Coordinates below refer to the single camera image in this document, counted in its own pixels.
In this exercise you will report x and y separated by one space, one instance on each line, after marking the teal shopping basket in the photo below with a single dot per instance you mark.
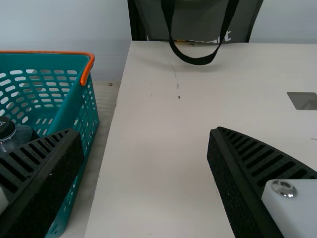
74 99

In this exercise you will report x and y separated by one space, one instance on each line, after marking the dark coffee bottle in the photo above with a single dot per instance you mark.
7 129

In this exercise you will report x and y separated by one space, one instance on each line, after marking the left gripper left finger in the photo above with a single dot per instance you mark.
37 178

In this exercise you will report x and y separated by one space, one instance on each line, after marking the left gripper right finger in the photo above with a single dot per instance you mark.
247 178

